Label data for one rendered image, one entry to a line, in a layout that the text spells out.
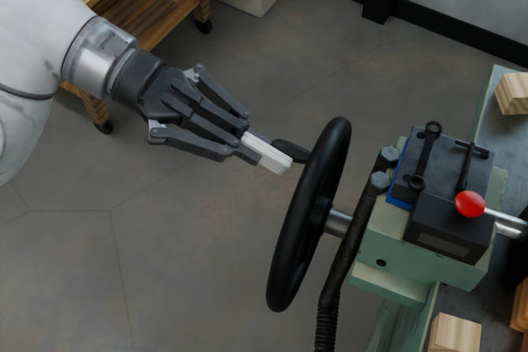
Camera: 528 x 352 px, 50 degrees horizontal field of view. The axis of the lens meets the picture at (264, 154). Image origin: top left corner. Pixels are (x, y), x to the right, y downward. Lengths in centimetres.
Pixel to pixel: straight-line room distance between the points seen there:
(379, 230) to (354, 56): 154
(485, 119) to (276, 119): 117
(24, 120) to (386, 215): 45
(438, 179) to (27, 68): 49
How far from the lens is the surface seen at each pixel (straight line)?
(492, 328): 70
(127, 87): 69
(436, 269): 67
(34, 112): 76
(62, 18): 71
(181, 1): 207
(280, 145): 71
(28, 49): 71
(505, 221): 68
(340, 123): 75
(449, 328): 64
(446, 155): 66
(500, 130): 84
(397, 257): 67
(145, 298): 165
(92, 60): 69
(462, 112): 205
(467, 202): 60
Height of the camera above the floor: 152
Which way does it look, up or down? 56 degrees down
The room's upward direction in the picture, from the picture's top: straight up
